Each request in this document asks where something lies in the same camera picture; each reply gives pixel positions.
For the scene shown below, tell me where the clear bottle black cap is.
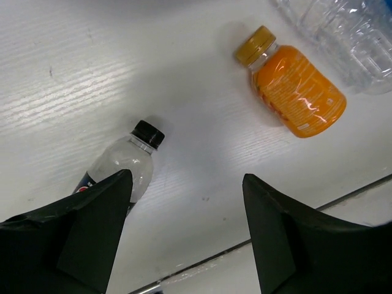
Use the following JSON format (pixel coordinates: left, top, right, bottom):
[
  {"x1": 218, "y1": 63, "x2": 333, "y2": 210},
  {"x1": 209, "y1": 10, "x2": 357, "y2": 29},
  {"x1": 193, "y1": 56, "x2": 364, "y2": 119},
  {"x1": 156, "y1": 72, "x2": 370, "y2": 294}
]
[{"x1": 73, "y1": 120, "x2": 165, "y2": 210}]

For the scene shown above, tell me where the orange juice bottle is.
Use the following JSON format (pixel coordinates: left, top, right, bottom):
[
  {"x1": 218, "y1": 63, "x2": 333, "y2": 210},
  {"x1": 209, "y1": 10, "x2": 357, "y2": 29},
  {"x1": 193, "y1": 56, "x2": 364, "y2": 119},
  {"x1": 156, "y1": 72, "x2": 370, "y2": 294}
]
[{"x1": 235, "y1": 26, "x2": 347, "y2": 138}]

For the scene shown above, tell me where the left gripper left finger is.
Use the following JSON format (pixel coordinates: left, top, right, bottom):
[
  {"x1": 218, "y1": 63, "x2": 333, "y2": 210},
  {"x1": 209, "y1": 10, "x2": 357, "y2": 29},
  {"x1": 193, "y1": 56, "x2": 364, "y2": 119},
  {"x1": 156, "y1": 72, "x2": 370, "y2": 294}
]
[{"x1": 1, "y1": 170, "x2": 132, "y2": 293}]

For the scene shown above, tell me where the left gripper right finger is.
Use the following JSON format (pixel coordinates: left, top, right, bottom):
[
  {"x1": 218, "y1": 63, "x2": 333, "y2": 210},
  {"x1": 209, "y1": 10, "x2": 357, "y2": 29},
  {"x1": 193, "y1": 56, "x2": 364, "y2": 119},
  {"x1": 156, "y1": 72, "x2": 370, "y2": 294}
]
[{"x1": 242, "y1": 173, "x2": 392, "y2": 294}]

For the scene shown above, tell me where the clear bottle white cap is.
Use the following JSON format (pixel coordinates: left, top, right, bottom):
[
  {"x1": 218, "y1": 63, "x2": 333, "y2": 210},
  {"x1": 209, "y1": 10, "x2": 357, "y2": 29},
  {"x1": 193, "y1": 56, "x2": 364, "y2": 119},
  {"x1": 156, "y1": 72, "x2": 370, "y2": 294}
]
[{"x1": 274, "y1": 1, "x2": 391, "y2": 95}]

